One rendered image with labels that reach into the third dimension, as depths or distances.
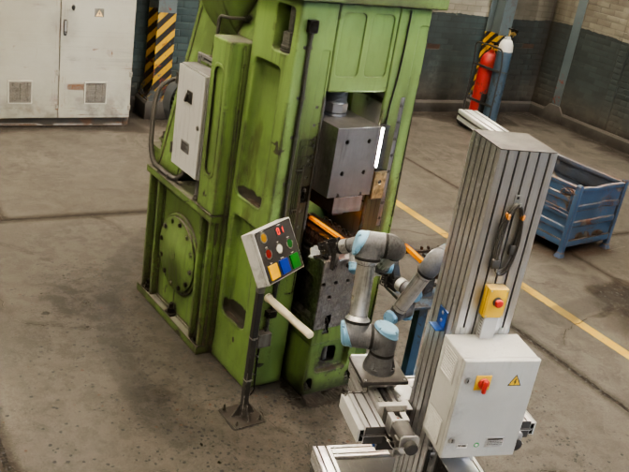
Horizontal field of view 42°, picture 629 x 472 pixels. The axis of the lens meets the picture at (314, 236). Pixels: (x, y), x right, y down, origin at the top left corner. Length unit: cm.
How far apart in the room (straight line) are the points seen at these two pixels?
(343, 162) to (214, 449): 169
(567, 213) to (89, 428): 492
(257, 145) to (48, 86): 494
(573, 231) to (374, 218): 341
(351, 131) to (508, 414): 176
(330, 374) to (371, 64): 187
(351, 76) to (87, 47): 521
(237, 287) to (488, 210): 219
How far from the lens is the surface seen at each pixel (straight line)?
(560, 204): 800
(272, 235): 422
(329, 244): 418
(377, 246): 365
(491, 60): 1181
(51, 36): 923
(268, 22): 450
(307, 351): 491
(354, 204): 464
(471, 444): 355
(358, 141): 450
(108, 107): 958
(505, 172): 321
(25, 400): 489
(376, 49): 459
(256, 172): 470
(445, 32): 1241
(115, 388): 498
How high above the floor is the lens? 281
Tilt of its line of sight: 23 degrees down
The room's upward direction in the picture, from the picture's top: 9 degrees clockwise
